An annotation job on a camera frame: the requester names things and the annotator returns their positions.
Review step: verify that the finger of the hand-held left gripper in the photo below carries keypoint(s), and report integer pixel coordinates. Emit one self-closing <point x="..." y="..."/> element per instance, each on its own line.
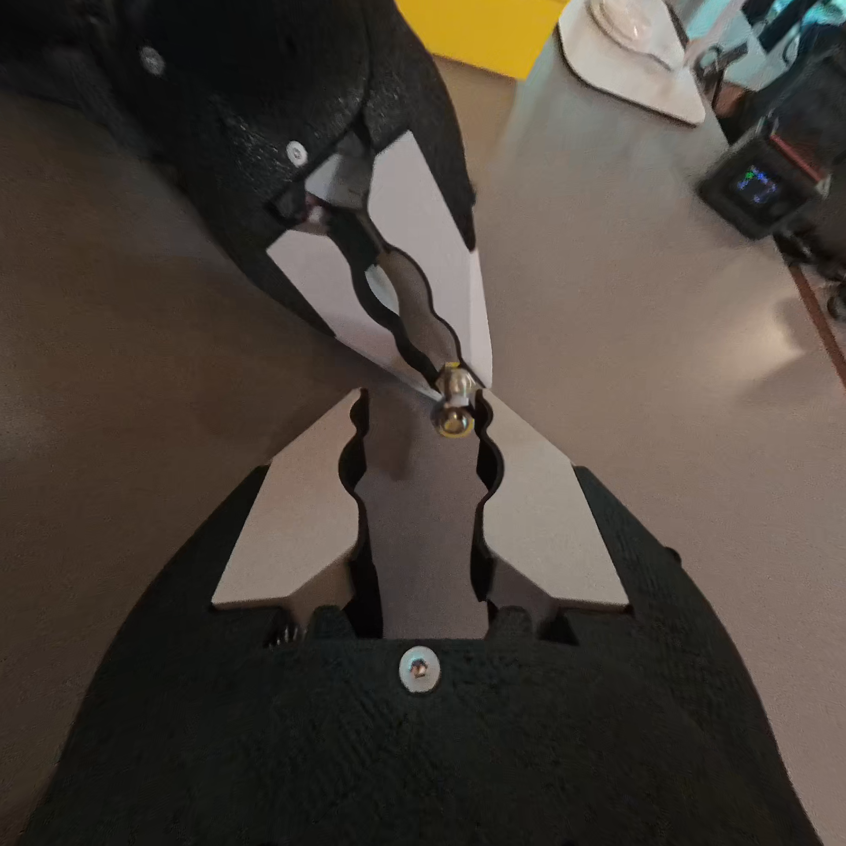
<point x="429" y="231"/>
<point x="324" y="291"/>

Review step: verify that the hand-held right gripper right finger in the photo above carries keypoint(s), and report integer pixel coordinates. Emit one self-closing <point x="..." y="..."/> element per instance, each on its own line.
<point x="555" y="529"/>

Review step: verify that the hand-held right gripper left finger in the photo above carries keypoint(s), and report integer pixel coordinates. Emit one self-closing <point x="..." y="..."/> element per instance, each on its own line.
<point x="291" y="529"/>

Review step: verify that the steel hex bolt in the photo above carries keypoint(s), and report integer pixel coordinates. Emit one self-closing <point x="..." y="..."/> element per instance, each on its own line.
<point x="457" y="387"/>

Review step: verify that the steel hex nut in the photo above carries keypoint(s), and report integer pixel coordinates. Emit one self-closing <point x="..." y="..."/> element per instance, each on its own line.
<point x="437" y="423"/>

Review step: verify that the yellow plastic bin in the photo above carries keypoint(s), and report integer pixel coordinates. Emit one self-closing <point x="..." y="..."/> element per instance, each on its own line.
<point x="476" y="33"/>

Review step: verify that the white plastic blister tray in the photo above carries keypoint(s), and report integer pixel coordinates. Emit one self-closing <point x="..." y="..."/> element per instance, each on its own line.
<point x="634" y="79"/>

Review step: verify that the black power station with screen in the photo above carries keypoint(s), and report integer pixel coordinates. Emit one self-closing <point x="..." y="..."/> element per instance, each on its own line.
<point x="720" y="198"/>

